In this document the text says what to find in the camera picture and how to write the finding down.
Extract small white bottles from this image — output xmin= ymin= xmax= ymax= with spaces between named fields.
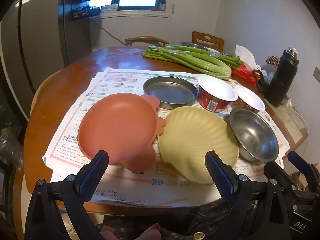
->
xmin=260 ymin=65 xmax=272 ymax=83

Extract slatted wooden chair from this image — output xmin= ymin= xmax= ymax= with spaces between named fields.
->
xmin=192 ymin=31 xmax=225 ymax=52

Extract red tissue box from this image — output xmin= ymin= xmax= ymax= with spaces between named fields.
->
xmin=231 ymin=44 xmax=260 ymax=85

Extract tan round-back chair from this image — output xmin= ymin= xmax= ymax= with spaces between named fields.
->
xmin=30 ymin=68 xmax=67 ymax=120

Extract curved-back wooden chair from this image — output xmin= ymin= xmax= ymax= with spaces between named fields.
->
xmin=124 ymin=36 xmax=170 ymax=47

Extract red paper bowl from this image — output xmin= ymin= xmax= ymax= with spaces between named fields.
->
xmin=234 ymin=85 xmax=266 ymax=114
xmin=197 ymin=75 xmax=238 ymax=112

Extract steel basin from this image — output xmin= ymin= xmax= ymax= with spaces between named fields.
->
xmin=181 ymin=42 xmax=209 ymax=50

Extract yellow shell-shaped plate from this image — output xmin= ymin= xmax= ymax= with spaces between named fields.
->
xmin=158 ymin=106 xmax=239 ymax=185

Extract printed newspaper sheets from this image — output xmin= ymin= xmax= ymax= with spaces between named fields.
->
xmin=42 ymin=67 xmax=290 ymax=208

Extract black thermos bottle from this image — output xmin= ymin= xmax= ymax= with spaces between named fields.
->
xmin=265 ymin=46 xmax=300 ymax=108

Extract pink crab-shaped plate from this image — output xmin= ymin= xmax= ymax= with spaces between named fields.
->
xmin=77 ymin=92 xmax=167 ymax=173

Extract grey refrigerator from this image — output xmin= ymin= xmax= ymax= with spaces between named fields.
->
xmin=0 ymin=0 xmax=90 ymax=120

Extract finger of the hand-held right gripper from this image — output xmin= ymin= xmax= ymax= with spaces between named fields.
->
xmin=264 ymin=160 xmax=298 ymax=198
xmin=287 ymin=151 xmax=320 ymax=193

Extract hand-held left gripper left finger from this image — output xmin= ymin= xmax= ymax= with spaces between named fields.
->
xmin=25 ymin=150 xmax=109 ymax=240

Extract brown patterned pouch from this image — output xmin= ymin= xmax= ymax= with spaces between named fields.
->
xmin=266 ymin=55 xmax=280 ymax=68

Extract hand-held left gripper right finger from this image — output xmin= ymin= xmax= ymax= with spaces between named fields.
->
xmin=204 ymin=151 xmax=295 ymax=240

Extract celery bunch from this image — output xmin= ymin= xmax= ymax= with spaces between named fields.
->
xmin=142 ymin=46 xmax=232 ymax=80
xmin=166 ymin=45 xmax=243 ymax=69

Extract steel bowl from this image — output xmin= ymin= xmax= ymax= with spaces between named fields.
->
xmin=229 ymin=107 xmax=279 ymax=162

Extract black box on windowsill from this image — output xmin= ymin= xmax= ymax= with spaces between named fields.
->
xmin=71 ymin=6 xmax=100 ymax=19

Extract round steel plate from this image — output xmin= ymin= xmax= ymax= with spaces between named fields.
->
xmin=143 ymin=76 xmax=199 ymax=110

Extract dark floral clothing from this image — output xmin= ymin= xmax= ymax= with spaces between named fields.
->
xmin=96 ymin=200 xmax=255 ymax=240

